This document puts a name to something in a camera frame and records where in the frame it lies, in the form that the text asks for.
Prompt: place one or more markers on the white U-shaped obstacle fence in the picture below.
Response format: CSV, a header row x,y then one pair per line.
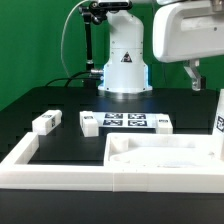
x,y
17,173

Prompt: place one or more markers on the AprilTag marker sheet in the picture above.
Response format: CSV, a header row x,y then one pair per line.
x,y
142,120

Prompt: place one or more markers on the white desk tabletop panel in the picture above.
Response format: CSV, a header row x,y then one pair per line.
x,y
163,150

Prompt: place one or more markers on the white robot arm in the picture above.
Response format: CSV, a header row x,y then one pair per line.
x,y
125,73

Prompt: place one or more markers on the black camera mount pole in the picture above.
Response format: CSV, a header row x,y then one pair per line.
x,y
92,14

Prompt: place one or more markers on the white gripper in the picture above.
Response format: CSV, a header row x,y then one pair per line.
x,y
188,31

